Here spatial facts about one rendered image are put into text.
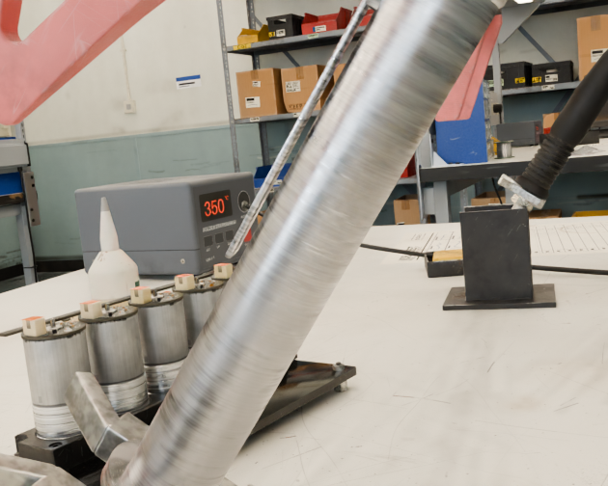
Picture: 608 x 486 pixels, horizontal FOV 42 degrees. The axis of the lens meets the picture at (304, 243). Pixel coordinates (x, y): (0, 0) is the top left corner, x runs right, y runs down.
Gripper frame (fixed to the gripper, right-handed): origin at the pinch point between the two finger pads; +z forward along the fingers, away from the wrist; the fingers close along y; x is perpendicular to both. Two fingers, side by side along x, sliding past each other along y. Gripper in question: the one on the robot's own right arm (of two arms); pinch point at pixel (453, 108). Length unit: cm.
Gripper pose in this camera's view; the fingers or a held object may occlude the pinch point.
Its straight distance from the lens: 56.7
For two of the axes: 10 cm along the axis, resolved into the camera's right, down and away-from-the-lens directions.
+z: 0.9, 9.9, 1.4
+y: -2.7, 1.5, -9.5
